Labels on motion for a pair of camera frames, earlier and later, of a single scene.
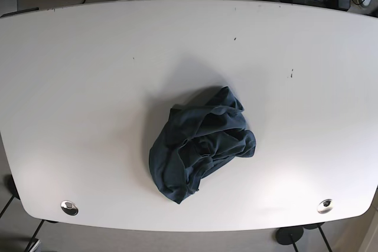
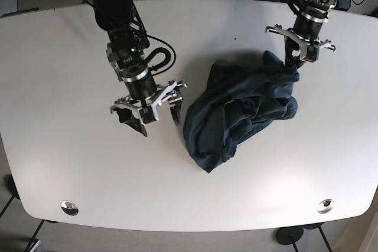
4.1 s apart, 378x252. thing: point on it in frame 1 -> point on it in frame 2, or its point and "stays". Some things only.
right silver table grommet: [325, 206] stays
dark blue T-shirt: [197, 141] -> [243, 96]
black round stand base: [289, 235] stays
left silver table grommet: [69, 208] stays
